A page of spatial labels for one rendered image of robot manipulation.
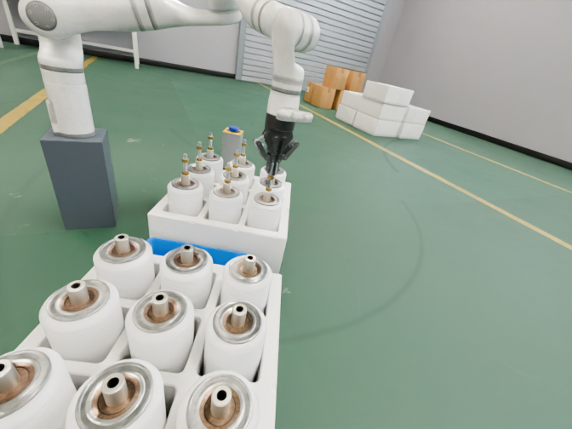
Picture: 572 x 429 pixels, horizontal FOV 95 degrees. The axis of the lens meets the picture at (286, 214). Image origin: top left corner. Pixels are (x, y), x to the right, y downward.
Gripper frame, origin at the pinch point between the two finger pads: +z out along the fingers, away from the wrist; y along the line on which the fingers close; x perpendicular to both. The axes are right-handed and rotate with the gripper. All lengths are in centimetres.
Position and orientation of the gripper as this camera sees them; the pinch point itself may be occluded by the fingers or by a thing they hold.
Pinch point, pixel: (271, 168)
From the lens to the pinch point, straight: 73.0
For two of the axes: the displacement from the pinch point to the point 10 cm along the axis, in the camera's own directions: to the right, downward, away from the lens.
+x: 4.8, 5.3, -7.0
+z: -1.9, 8.4, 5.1
